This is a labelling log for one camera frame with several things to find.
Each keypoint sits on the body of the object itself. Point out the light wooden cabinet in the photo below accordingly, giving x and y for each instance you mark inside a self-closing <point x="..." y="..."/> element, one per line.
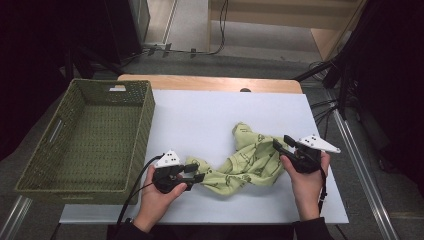
<point x="326" y="40"/>

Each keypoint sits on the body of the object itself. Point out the white table sheet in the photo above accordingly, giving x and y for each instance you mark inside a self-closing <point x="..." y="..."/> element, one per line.
<point x="200" y="116"/>

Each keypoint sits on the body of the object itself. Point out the black curtain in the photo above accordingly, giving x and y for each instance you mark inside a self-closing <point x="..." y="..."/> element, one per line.
<point x="33" y="50"/>
<point x="393" y="83"/>

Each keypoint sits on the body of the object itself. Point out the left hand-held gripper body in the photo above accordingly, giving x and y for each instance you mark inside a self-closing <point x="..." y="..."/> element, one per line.
<point x="166" y="160"/>

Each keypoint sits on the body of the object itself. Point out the person's right hand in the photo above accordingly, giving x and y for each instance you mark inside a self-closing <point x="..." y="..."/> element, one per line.
<point x="306" y="190"/>

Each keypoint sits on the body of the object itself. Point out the black table grommet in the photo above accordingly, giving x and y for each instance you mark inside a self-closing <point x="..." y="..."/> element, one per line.
<point x="245" y="90"/>

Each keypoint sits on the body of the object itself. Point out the black metal stand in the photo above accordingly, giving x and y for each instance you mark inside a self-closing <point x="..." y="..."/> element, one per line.
<point x="343" y="93"/>

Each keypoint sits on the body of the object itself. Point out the black cabinet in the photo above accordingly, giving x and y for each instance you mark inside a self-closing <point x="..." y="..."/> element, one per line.
<point x="123" y="26"/>

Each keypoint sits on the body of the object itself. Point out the green woven basket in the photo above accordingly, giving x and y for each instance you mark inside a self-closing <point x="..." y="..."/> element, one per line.
<point x="96" y="140"/>

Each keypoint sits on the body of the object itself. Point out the person's left hand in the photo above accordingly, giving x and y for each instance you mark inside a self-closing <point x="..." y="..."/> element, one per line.
<point x="153" y="203"/>

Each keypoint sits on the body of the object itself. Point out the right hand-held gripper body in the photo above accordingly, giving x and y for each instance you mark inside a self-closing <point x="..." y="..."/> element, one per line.
<point x="313" y="143"/>

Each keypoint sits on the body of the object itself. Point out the green printed baby onesie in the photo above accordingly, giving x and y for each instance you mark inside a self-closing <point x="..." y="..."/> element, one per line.
<point x="246" y="163"/>

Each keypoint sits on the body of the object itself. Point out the aluminium rail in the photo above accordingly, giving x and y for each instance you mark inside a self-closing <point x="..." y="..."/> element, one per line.
<point x="366" y="180"/>
<point x="13" y="218"/>

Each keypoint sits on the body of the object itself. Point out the wooden table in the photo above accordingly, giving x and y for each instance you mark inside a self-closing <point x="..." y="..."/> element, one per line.
<point x="206" y="82"/>

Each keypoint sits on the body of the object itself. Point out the black tripod legs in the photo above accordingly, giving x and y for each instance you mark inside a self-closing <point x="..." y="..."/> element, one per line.
<point x="83" y="65"/>

